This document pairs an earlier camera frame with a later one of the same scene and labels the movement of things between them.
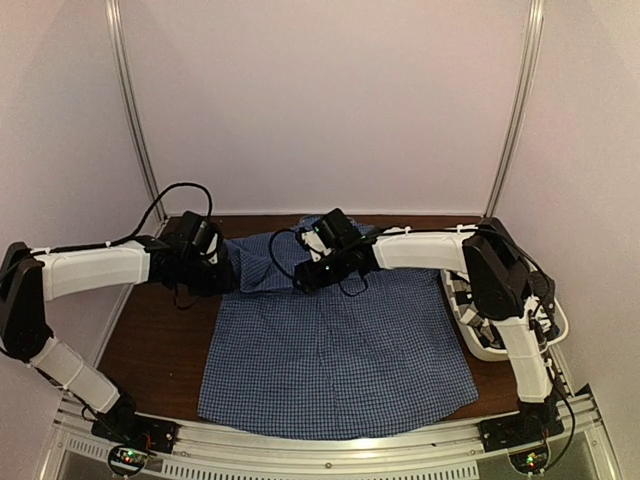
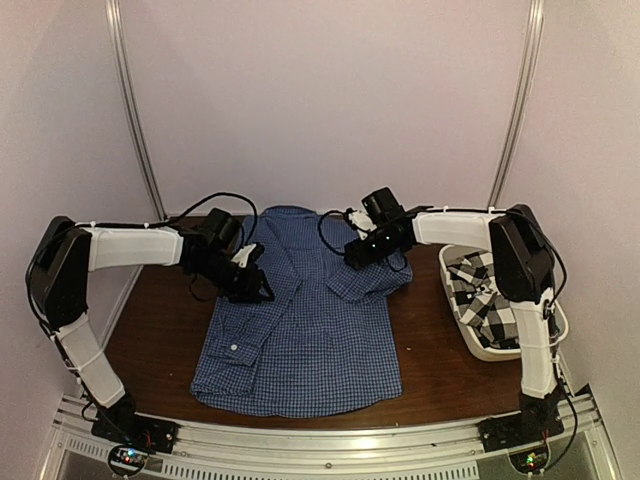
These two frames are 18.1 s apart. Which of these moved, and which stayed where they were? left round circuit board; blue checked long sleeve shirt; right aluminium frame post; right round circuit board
Moved: blue checked long sleeve shirt
Stayed: right round circuit board; left round circuit board; right aluminium frame post
